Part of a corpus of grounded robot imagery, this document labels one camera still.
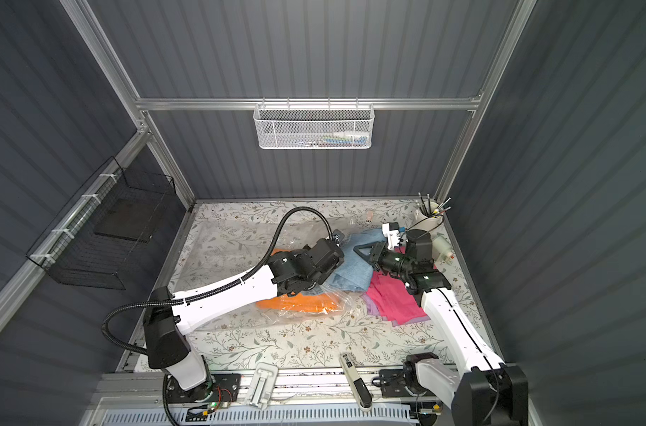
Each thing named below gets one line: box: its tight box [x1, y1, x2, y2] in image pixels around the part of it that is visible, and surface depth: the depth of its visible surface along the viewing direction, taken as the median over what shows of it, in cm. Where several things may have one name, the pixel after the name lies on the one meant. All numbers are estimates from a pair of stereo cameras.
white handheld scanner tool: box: [338, 352, 373, 412], surface depth 72 cm
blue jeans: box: [320, 228, 385, 293], surface depth 73 cm
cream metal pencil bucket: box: [419, 200, 444, 222], surface depth 107 cm
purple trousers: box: [361, 291, 431, 328], surface depth 88 cm
